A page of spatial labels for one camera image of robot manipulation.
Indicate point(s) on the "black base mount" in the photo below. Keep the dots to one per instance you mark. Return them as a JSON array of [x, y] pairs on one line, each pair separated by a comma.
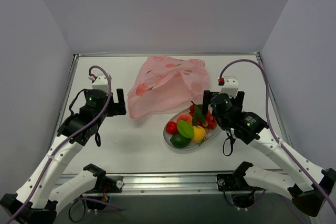
[[109, 184], [226, 182]]

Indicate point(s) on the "green fake lime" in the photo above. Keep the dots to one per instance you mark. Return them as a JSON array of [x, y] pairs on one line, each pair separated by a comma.
[[179, 141]]

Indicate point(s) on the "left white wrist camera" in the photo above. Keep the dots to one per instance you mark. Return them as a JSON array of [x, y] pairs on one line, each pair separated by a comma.
[[100, 82]]

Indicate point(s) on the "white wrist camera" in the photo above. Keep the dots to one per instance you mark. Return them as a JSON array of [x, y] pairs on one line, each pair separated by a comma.
[[100, 82], [229, 86]]

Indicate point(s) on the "white oval plate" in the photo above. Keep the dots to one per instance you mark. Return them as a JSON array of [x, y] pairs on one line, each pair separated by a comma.
[[209, 135]]

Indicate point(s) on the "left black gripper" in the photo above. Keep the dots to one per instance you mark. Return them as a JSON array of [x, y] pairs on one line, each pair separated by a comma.
[[115, 107]]

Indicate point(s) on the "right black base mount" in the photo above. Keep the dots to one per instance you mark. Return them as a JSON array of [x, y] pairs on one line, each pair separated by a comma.
[[226, 182]]

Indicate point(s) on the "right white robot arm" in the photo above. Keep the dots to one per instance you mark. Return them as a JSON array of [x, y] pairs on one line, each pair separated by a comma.
[[303, 182]]

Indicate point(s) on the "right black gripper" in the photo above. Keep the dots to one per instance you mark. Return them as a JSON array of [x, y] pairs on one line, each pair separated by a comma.
[[239, 100]]

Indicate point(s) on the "pink plastic bag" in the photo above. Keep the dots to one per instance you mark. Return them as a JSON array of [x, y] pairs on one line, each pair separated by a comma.
[[164, 83]]

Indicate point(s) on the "red yellow fake pear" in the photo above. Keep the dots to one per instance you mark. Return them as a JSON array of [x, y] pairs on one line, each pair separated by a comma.
[[171, 128]]

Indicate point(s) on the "aluminium front rail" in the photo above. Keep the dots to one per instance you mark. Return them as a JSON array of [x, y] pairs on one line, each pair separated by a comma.
[[148, 184]]

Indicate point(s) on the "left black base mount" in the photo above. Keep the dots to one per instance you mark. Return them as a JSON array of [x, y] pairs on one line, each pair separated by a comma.
[[109, 184]]

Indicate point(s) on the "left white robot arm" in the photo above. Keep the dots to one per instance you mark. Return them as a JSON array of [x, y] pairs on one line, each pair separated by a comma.
[[39, 200]]

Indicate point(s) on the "orange fake peach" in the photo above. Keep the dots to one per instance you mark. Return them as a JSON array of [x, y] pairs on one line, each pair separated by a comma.
[[199, 134]]

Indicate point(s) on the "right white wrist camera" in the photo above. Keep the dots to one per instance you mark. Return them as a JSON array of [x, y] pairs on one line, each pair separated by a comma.
[[229, 86]]

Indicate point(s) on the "red green fake fruit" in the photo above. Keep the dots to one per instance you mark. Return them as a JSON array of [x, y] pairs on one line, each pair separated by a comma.
[[207, 120]]

